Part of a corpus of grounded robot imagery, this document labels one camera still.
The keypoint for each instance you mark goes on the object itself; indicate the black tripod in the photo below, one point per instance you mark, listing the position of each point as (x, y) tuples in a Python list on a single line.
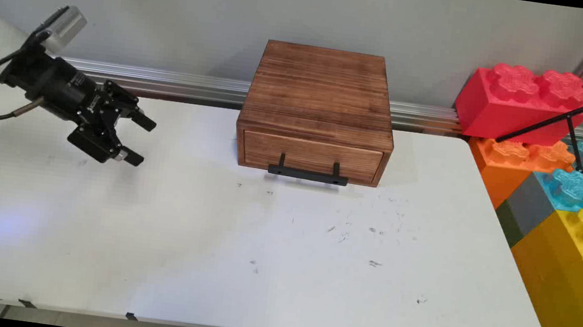
[(577, 115)]

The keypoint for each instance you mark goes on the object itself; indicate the large red toy brick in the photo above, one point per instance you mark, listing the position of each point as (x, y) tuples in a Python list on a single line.
[(512, 103)]

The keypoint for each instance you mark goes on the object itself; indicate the large grey toy brick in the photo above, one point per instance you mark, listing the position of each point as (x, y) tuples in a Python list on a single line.
[(525, 209)]

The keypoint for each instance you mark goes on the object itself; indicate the horizontal aluminium rail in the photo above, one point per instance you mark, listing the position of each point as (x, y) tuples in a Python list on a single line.
[(169, 84)]

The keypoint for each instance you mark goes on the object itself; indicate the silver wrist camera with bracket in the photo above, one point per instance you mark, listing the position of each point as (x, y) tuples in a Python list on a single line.
[(65, 25)]

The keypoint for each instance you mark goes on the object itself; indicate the black table clip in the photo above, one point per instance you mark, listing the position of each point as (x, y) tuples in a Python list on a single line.
[(26, 303), (131, 316)]

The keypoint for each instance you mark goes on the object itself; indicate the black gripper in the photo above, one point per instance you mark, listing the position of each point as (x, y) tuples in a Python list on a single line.
[(56, 84)]

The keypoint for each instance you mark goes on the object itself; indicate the brown wooden drawer cabinet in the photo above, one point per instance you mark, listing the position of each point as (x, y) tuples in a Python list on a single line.
[(321, 93)]

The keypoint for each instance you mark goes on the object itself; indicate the large orange toy brick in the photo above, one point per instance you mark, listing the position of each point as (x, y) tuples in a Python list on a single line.
[(505, 166)]

